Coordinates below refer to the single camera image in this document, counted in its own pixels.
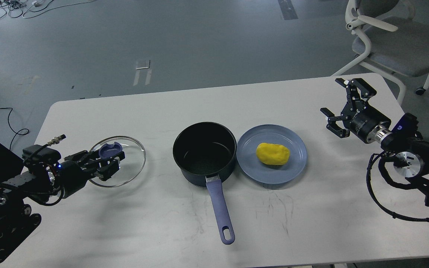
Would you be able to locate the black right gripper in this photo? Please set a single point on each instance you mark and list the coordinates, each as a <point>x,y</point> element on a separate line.
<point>366,119</point>

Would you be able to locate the white grey office chair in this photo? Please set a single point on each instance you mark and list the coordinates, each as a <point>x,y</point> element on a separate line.
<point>389,46</point>

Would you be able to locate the glass pot lid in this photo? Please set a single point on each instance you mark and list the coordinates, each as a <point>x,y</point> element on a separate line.
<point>130,167</point>

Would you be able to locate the yellow potato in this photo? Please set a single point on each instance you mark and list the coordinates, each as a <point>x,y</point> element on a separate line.
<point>272,154</point>

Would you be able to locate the blue plate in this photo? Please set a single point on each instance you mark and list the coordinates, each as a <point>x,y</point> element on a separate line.
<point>268,174</point>

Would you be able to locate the dark blue saucepan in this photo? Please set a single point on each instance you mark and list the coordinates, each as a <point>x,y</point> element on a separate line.
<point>205,152</point>

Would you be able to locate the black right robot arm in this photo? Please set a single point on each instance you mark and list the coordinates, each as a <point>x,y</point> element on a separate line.
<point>404,160</point>

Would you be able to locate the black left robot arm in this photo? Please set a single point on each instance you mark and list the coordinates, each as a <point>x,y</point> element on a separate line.
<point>40,176</point>

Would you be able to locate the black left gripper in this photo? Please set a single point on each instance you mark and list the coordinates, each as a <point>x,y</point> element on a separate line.
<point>74,172</point>

